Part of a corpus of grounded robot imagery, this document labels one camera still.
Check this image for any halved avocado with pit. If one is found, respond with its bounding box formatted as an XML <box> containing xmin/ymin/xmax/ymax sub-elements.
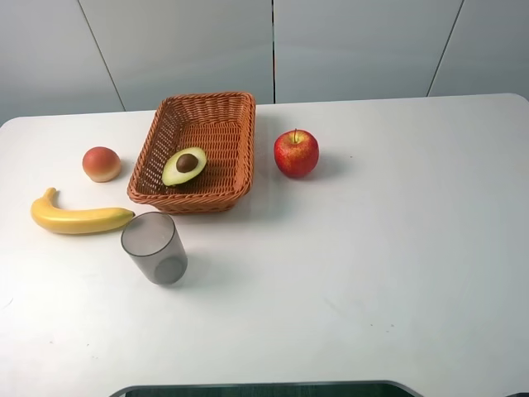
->
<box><xmin>161</xmin><ymin>146</ymin><xmax>207</xmax><ymax>186</ymax></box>

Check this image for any dark base at bottom edge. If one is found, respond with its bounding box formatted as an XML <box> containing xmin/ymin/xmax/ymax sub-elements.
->
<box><xmin>112</xmin><ymin>381</ymin><xmax>418</xmax><ymax>397</ymax></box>

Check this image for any yellow banana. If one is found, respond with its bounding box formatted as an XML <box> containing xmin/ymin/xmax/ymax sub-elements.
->
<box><xmin>31</xmin><ymin>188</ymin><xmax>135</xmax><ymax>235</ymax></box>

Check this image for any round bread bun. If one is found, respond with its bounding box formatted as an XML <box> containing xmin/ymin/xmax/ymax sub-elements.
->
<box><xmin>82</xmin><ymin>146</ymin><xmax>122</xmax><ymax>183</ymax></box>

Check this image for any grey translucent plastic cup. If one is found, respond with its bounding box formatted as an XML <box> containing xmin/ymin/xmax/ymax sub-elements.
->
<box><xmin>121</xmin><ymin>212</ymin><xmax>188</xmax><ymax>285</ymax></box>

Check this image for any red apple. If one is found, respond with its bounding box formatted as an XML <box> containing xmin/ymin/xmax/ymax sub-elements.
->
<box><xmin>274</xmin><ymin>128</ymin><xmax>319</xmax><ymax>179</ymax></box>

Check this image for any brown wicker basket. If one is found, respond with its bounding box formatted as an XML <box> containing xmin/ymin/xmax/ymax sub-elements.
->
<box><xmin>127</xmin><ymin>92</ymin><xmax>255</xmax><ymax>214</ymax></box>

